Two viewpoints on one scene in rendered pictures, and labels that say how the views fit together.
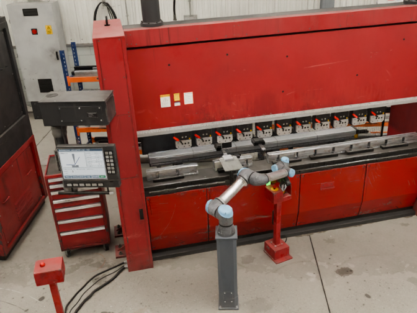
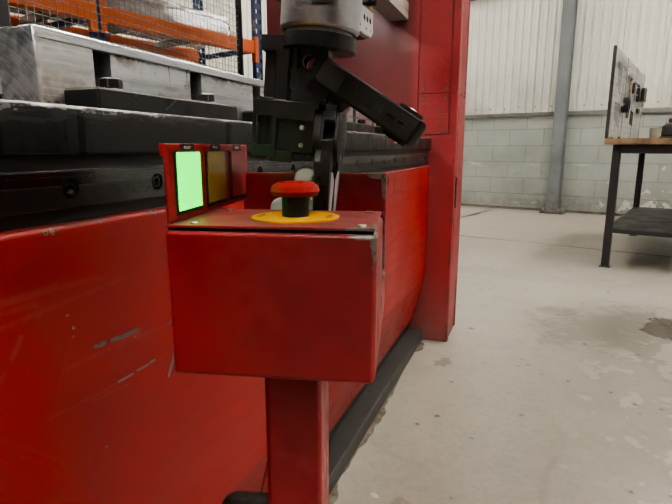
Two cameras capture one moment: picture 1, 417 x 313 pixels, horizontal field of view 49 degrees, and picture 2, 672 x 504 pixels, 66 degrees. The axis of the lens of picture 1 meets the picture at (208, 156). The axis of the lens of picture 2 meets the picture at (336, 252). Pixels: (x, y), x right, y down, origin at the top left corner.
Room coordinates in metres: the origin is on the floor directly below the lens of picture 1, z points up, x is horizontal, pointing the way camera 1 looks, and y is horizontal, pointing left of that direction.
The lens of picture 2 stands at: (3.47, -0.27, 0.84)
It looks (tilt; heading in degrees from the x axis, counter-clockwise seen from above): 11 degrees down; 302
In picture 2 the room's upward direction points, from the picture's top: straight up
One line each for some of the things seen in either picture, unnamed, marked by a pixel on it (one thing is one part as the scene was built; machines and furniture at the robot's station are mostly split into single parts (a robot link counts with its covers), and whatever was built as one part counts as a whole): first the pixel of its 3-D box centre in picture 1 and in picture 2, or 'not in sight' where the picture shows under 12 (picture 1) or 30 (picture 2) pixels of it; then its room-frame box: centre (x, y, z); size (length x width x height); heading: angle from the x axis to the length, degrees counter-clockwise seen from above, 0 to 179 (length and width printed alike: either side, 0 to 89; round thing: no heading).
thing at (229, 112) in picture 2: (286, 161); (165, 109); (4.08, -0.79, 0.89); 0.30 x 0.05 x 0.03; 101
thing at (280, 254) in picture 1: (278, 249); not in sight; (3.72, -0.66, 0.06); 0.25 x 0.20 x 0.12; 25
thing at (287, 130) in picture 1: (282, 125); not in sight; (4.13, -0.75, 1.26); 0.15 x 0.09 x 0.17; 101
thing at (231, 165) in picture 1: (230, 163); not in sight; (3.87, -0.21, 1.00); 0.26 x 0.18 x 0.01; 11
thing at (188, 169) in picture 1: (172, 171); not in sight; (3.91, 0.36, 0.92); 0.50 x 0.06 x 0.10; 101
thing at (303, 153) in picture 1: (344, 146); (312, 114); (4.26, -1.42, 0.92); 1.67 x 0.06 x 0.10; 101
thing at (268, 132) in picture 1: (263, 128); not in sight; (4.09, -0.55, 1.26); 0.15 x 0.09 x 0.17; 101
